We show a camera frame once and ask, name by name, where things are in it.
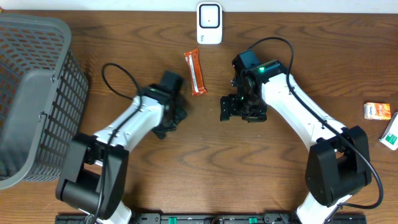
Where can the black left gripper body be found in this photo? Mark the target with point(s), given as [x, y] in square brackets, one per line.
[176, 108]

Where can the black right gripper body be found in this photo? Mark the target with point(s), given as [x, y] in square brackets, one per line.
[249, 108]

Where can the orange snack bar wrapper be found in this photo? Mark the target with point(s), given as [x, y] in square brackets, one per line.
[192, 60]

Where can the orange white small box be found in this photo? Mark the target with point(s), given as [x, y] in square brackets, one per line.
[377, 111]

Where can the white green carton box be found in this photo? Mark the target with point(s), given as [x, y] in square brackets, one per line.
[389, 137]

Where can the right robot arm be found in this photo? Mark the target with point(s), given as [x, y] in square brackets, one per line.
[338, 164]

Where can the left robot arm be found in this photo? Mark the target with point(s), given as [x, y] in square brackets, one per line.
[94, 171]

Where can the white barcode scanner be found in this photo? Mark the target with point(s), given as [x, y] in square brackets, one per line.
[209, 23]

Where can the grey plastic basket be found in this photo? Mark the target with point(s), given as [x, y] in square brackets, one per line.
[43, 97]

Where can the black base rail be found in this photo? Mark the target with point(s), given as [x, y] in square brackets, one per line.
[270, 218]

